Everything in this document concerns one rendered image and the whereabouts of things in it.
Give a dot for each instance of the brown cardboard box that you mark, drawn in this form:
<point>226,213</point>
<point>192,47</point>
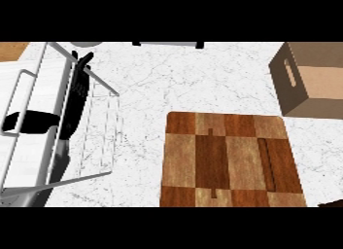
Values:
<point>321,84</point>

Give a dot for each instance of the grey appliance with black feet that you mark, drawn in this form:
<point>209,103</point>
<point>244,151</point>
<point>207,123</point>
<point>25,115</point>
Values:
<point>169,43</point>

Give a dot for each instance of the checkered wooden cutting board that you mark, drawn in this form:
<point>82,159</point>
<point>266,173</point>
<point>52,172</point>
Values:
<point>212,162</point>

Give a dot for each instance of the dark brown rounded thing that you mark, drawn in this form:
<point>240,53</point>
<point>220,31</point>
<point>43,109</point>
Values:
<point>339,203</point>

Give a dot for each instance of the grey round object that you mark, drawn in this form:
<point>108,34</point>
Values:
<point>86,44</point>

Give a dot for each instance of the brown wooden board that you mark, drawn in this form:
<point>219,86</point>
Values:
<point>3,51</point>

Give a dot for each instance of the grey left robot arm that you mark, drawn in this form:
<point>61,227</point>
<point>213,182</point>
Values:
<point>58,162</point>

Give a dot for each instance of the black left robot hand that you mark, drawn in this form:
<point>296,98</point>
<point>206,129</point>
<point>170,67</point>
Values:
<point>73,110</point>

